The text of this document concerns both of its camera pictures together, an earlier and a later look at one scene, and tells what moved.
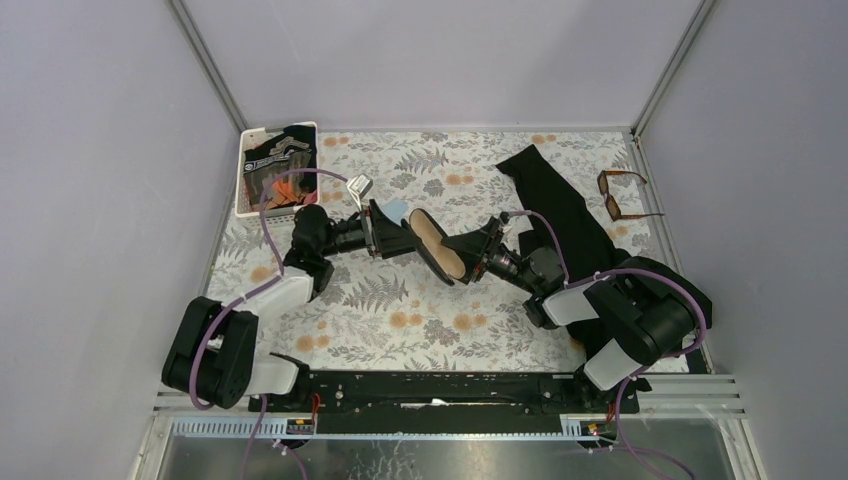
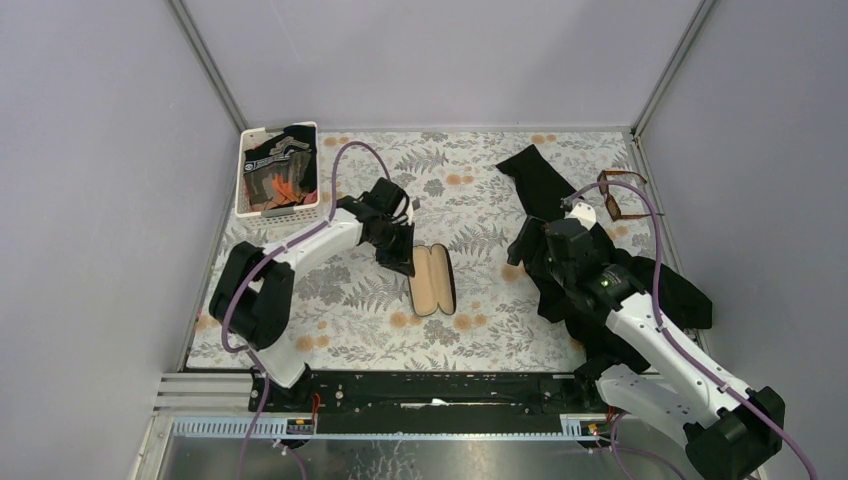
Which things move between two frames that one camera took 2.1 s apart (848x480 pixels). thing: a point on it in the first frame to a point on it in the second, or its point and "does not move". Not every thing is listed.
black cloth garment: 586,251 does not move
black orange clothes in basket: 282,172 does not move
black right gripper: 479,245 to 532,232
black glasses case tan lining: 441,260 to 432,283
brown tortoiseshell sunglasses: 612,205 does not move
